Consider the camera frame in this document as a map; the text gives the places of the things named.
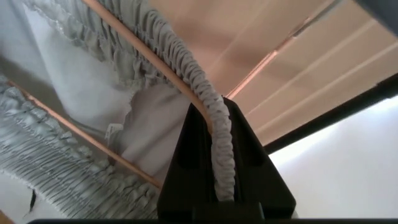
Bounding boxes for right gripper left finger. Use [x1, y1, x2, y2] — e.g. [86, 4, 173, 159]
[157, 102, 218, 221]

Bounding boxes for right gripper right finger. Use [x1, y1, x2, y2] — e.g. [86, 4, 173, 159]
[222, 96, 297, 220]

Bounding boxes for pale grey shorts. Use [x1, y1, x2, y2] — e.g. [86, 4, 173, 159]
[0, 0, 237, 220]

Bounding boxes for window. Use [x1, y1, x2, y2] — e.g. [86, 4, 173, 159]
[263, 73, 398, 218]

